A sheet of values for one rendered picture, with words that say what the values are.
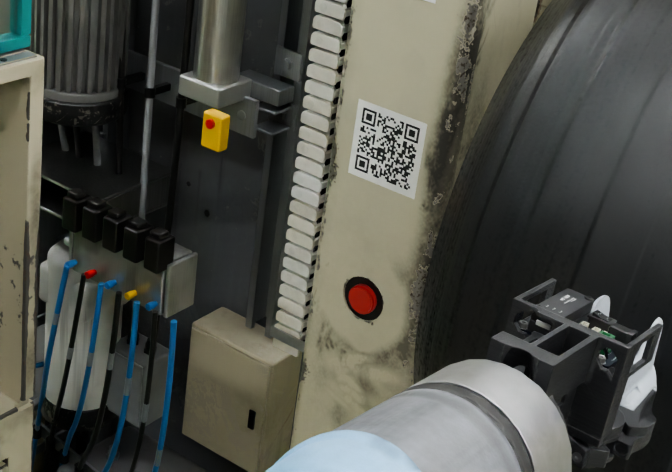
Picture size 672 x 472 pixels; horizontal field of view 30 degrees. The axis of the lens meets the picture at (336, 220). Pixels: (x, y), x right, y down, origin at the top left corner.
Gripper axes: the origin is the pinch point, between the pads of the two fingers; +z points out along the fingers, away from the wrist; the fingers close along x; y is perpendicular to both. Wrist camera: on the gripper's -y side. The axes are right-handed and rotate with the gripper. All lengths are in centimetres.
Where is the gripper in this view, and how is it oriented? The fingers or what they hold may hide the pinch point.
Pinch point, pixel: (627, 369)
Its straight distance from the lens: 84.1
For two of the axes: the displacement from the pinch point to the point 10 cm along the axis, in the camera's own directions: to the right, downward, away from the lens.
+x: -8.0, -3.5, 4.8
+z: 5.6, -1.8, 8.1
